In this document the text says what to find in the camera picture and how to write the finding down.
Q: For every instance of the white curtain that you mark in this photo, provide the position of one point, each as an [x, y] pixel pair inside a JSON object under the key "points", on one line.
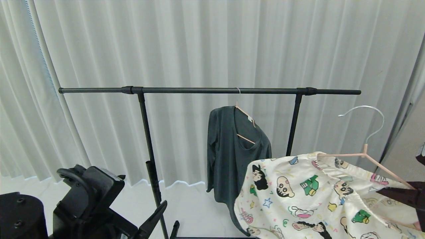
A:
{"points": [[199, 43]]}

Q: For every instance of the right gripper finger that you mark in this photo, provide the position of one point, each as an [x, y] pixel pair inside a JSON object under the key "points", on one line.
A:
{"points": [[408, 196]]}

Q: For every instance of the pink clothes hanger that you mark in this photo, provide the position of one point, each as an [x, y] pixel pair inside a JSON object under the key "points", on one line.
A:
{"points": [[247, 138], [365, 151]]}

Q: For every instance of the dark grey sleeveless shirt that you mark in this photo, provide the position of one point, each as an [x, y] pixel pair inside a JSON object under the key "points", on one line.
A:
{"points": [[225, 166]]}

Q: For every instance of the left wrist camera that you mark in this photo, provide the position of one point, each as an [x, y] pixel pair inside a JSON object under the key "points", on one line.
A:
{"points": [[99, 189]]}

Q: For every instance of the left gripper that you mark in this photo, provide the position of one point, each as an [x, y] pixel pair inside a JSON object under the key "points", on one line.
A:
{"points": [[106, 229]]}

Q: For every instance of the black clothes rack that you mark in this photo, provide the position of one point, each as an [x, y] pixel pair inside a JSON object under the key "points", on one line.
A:
{"points": [[199, 90]]}

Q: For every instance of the cream printed garment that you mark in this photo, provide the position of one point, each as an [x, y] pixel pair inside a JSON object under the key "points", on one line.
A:
{"points": [[315, 205]]}

